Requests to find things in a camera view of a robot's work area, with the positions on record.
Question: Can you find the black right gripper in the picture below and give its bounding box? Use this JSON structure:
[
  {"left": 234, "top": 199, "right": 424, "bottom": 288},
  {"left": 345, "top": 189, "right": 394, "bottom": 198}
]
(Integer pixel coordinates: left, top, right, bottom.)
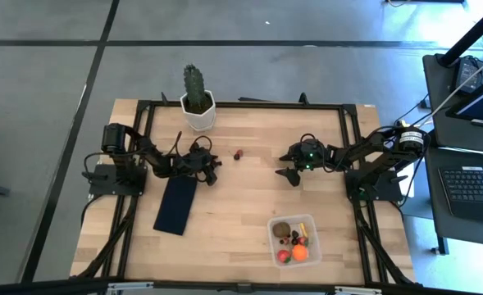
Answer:
[{"left": 274, "top": 138, "right": 331, "bottom": 188}]

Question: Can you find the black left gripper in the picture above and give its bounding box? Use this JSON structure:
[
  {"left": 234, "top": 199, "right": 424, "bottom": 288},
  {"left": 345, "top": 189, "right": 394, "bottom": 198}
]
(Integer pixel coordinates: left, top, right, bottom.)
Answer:
[{"left": 175, "top": 147, "right": 220, "bottom": 188}]

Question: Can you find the brown kiwi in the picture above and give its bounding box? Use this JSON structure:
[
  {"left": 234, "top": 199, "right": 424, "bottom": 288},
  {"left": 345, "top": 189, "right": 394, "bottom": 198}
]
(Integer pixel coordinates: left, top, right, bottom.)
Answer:
[{"left": 271, "top": 221, "right": 292, "bottom": 239}]

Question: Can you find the orange fruit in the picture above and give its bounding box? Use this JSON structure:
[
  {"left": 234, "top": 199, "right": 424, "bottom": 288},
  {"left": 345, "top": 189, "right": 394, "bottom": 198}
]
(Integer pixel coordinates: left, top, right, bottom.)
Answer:
[{"left": 291, "top": 244, "right": 310, "bottom": 263}]

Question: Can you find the clear plastic tupperware container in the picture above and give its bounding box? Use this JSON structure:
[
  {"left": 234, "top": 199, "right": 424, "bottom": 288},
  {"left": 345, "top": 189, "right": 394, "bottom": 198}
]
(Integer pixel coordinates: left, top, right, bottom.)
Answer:
[{"left": 267, "top": 213, "right": 323, "bottom": 270}]

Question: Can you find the white hexagonal plant pot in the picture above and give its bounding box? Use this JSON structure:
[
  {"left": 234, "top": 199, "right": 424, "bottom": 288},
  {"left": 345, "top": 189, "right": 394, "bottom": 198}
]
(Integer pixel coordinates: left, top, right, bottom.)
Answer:
[{"left": 179, "top": 89, "right": 217, "bottom": 133}]

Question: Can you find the dark blue container lid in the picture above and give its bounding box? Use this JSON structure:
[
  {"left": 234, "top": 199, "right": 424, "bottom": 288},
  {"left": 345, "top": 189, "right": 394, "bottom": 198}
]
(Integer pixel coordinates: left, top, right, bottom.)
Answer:
[{"left": 153, "top": 175, "right": 198, "bottom": 236}]

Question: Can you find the tall green cactus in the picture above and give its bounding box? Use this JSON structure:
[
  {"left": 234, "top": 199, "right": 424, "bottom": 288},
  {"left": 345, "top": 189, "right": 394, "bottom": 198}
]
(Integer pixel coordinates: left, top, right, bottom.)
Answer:
[{"left": 182, "top": 63, "right": 207, "bottom": 111}]

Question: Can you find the black rig bar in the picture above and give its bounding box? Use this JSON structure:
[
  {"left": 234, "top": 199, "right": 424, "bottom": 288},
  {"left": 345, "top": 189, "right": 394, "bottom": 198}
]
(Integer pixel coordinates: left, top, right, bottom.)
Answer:
[{"left": 0, "top": 276, "right": 483, "bottom": 295}]

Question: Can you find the black keyboard desk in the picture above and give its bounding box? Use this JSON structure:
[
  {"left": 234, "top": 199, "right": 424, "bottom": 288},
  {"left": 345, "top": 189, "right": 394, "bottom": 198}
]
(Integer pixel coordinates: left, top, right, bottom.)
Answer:
[{"left": 423, "top": 146, "right": 483, "bottom": 255}]

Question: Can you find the black monitor desk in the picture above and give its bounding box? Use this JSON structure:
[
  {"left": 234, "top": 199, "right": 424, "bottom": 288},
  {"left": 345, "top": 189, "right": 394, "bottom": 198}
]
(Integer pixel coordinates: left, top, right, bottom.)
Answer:
[{"left": 422, "top": 52, "right": 483, "bottom": 156}]

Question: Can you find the black keyboard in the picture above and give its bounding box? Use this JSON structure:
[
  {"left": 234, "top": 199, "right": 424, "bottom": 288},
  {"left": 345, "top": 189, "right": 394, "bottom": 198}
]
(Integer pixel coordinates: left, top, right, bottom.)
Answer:
[{"left": 437, "top": 165, "right": 483, "bottom": 225}]

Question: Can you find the black power adapter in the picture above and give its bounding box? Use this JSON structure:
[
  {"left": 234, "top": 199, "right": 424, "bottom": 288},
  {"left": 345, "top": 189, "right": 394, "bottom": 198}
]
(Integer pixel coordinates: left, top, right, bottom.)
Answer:
[{"left": 453, "top": 56, "right": 483, "bottom": 94}]

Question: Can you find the black aluminium table frame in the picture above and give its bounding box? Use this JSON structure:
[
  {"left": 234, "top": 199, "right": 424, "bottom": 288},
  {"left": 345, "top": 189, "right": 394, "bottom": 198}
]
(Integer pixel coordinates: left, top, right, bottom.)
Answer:
[{"left": 71, "top": 98, "right": 421, "bottom": 288}]

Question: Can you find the yellow plug power cable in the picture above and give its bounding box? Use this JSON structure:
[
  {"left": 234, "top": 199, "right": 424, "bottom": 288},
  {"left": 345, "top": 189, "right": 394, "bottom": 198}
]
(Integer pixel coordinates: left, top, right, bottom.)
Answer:
[{"left": 392, "top": 93, "right": 435, "bottom": 138}]

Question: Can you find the silver metal bracket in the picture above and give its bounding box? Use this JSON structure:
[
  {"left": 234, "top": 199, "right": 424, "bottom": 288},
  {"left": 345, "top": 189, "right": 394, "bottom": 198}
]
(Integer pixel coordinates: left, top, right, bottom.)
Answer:
[
  {"left": 106, "top": 280, "right": 155, "bottom": 293},
  {"left": 334, "top": 285, "right": 384, "bottom": 295}
]

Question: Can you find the pale hanging rope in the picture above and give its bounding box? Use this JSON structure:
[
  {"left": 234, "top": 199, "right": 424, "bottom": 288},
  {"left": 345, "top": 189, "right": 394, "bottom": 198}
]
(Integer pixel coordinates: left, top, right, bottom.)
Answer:
[{"left": 425, "top": 48, "right": 483, "bottom": 122}]

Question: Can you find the black upright post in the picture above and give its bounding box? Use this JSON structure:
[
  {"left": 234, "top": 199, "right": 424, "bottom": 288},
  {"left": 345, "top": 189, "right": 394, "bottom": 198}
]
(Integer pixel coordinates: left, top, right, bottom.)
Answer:
[{"left": 437, "top": 0, "right": 483, "bottom": 69}]

